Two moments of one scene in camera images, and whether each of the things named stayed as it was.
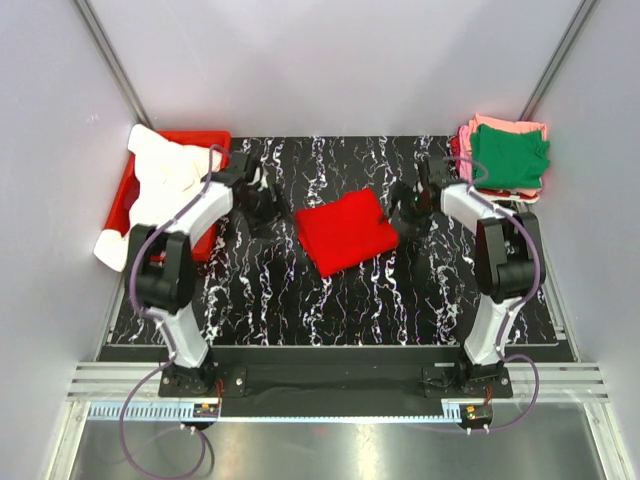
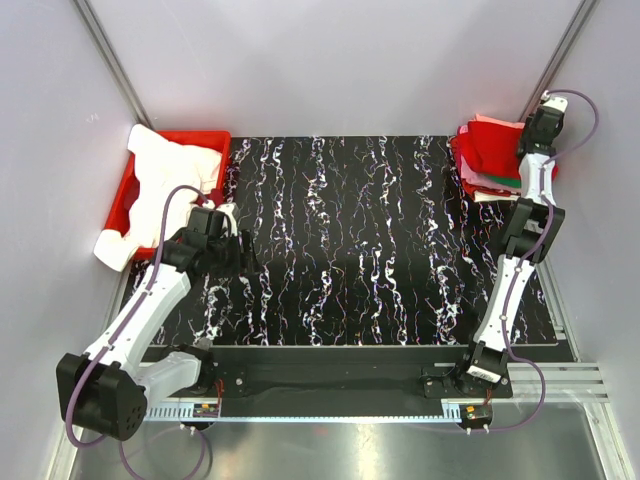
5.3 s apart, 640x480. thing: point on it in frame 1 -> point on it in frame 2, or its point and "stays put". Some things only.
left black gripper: (270, 217) -> (238, 265)
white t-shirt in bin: (165, 174) stays put
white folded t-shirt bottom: (528, 200) stays put
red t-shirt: (340, 235) -> (494, 149)
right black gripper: (416, 227) -> (554, 131)
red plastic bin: (205, 248) stays put
